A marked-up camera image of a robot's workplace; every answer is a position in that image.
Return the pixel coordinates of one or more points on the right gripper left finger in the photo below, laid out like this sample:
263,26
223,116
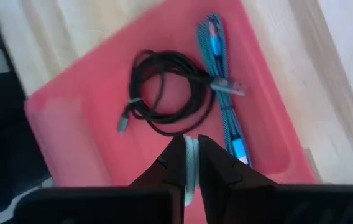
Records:
151,202

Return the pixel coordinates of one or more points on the pink plastic bin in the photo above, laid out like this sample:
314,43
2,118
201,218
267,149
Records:
102,140

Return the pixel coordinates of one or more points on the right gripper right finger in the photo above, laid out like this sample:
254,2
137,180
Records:
241,202

